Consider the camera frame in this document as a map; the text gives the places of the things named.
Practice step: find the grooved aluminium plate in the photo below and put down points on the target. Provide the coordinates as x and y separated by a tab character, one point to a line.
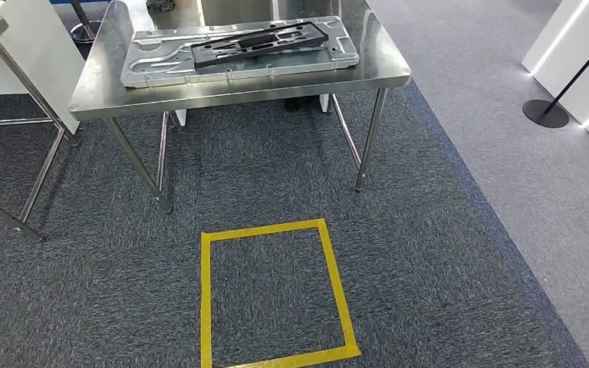
162	66

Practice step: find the white display pedestal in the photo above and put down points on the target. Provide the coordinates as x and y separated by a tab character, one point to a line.
579	61

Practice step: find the black stanchion round base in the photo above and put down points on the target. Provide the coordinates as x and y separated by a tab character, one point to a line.
546	114

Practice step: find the chrome stanchion round base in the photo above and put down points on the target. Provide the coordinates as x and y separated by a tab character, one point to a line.
85	33

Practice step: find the stainless steel workbench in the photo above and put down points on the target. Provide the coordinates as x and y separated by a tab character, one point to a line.
274	86

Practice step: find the white panel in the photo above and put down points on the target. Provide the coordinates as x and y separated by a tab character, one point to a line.
35	56

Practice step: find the yellow floor tape square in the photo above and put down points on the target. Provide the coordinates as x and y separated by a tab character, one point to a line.
264	229

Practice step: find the black plastic frame part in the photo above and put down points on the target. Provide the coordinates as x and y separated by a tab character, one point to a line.
200	56

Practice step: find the flat grey metal panel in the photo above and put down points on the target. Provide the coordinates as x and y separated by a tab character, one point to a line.
233	12

